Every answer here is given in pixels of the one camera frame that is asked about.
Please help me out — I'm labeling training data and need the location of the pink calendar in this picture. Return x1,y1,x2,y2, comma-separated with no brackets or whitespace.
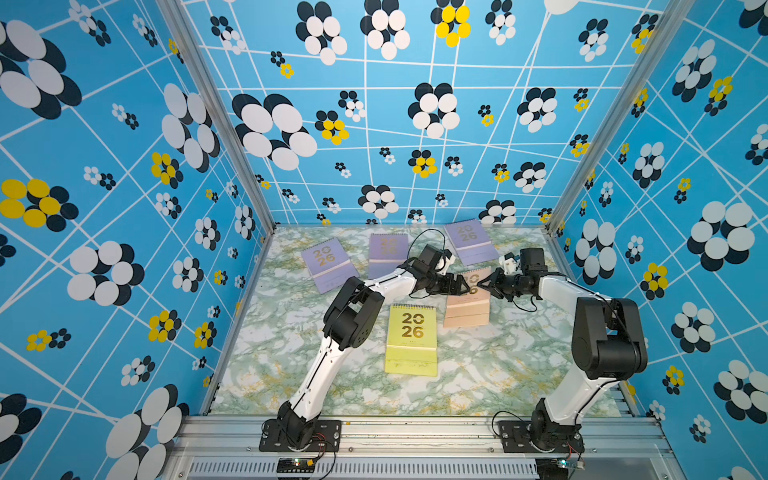
443,267,491,329

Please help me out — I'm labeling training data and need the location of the purple calendar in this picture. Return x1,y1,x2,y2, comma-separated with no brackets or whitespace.
445,219,499,266
301,238,358,294
368,234,409,279

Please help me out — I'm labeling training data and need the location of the green calendar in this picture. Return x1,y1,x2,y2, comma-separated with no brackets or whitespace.
384,304,438,377

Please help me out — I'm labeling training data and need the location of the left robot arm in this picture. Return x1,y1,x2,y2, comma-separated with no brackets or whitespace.
276,245,470,449

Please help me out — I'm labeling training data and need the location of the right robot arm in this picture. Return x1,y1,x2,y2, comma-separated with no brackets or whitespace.
477,248,648,451

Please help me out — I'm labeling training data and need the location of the right circuit board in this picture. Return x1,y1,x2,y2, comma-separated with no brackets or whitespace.
536,458,584,480

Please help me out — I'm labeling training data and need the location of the circuit board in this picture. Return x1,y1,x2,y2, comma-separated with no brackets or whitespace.
536,458,584,480
276,457,317,476

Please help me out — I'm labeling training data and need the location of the left circuit board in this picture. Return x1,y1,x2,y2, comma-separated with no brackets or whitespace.
276,457,317,476

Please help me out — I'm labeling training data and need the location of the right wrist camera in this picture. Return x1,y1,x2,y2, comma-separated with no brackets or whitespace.
499,252,520,275

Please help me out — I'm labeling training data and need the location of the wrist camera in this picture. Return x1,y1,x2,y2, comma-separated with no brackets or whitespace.
499,252,520,275
436,249,455,274

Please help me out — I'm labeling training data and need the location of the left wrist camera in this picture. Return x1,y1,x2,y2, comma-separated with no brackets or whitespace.
436,249,455,274

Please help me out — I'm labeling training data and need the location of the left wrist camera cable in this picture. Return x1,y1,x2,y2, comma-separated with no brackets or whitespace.
406,227,448,265

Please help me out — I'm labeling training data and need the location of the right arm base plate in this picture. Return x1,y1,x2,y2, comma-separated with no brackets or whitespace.
495,420,585,456

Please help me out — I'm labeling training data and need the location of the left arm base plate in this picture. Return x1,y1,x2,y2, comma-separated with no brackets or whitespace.
258,419,342,453

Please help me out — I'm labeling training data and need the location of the aluminium front rail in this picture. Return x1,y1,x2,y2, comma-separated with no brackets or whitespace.
162,416,685,479

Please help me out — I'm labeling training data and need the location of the right aluminium corner post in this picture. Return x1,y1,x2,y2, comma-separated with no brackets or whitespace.
544,0,695,238

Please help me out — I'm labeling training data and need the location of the aluminium corner post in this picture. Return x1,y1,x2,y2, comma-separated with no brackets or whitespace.
157,0,276,239
544,0,695,238

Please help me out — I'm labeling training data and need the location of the left aluminium corner post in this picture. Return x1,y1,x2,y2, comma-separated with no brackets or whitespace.
157,0,276,239

